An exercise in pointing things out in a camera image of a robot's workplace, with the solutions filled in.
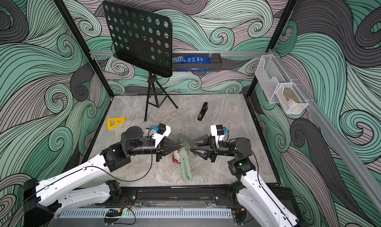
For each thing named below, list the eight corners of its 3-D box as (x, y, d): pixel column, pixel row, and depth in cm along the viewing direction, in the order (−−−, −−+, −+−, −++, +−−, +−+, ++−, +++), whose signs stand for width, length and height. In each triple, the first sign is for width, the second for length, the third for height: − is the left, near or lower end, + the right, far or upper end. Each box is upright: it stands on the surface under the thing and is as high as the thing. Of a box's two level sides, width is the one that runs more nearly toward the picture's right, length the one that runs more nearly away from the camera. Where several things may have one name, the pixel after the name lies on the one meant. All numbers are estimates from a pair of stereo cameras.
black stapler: (197, 119, 107) (197, 116, 104) (204, 105, 116) (204, 101, 113) (201, 121, 106) (202, 117, 103) (208, 106, 115) (209, 102, 112)
